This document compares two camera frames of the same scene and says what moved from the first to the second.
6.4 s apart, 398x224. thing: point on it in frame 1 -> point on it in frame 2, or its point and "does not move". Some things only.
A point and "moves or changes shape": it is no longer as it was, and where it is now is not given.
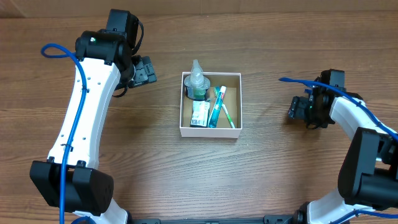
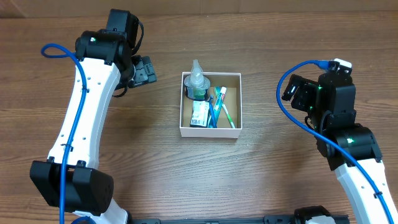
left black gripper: x=145 y=72 does not move
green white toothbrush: x=216 y=89 moves or changes shape
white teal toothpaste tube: x=213 y=121 does not move
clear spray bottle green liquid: x=196 y=84 does not move
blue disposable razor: x=309 y=91 moves or changes shape
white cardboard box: x=232 y=104 does not move
